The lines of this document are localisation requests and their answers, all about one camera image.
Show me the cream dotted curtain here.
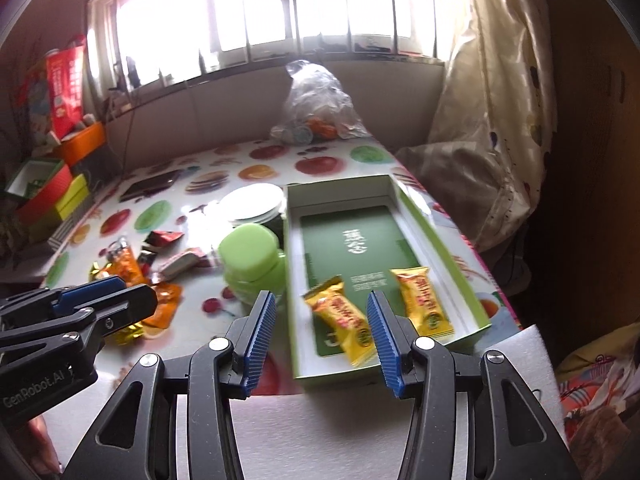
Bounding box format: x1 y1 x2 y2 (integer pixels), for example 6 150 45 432
395 0 559 267

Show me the barred window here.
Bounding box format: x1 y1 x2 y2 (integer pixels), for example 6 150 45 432
87 0 472 92

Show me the dark jar white lid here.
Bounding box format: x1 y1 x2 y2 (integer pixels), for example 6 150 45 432
220 183 286 227

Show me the red round box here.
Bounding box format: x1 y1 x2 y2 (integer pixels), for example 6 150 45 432
5 157 74 222

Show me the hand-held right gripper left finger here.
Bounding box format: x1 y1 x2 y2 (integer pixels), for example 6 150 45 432
60 290 278 480

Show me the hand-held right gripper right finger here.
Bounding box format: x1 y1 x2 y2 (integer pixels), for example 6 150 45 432
366 290 581 480

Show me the clear plastic bag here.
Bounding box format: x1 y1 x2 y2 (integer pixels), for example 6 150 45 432
270 59 374 144

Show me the white foam sheet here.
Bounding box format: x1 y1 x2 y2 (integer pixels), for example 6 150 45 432
20 324 567 480

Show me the red black snack packet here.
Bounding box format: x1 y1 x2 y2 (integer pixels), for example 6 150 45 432
142 230 184 254

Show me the colourful paper bag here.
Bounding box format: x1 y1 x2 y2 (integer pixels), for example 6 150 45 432
19 59 57 147

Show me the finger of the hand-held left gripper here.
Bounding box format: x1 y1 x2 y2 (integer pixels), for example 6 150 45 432
0 284 159 357
0 276 127 322

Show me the striped box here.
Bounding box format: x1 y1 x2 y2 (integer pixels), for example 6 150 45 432
47 200 97 249

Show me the green gift box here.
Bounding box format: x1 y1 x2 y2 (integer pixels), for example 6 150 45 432
282 174 493 393

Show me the orange snack packet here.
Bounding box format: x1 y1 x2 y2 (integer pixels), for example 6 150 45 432
106 245 151 287
144 282 184 332

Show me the yellow snack packet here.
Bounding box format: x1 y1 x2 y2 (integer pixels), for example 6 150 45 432
301 276 378 367
390 266 455 346

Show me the person's left hand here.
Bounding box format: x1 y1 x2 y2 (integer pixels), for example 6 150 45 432
22 412 65 480

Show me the fruit print tablecloth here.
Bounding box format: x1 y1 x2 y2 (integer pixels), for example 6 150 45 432
42 137 522 397

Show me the red paper bag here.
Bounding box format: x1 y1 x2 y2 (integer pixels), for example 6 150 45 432
45 42 89 139

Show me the orange box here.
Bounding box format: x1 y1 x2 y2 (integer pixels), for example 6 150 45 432
54 122 109 167

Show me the green jar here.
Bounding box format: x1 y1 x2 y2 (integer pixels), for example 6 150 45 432
218 223 289 307

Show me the long red snack packet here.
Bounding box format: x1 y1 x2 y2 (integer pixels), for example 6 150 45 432
159 247 212 282

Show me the floral blanket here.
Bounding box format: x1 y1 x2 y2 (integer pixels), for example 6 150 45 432
555 325 640 467

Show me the black phone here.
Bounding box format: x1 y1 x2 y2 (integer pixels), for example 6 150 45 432
120 170 184 202

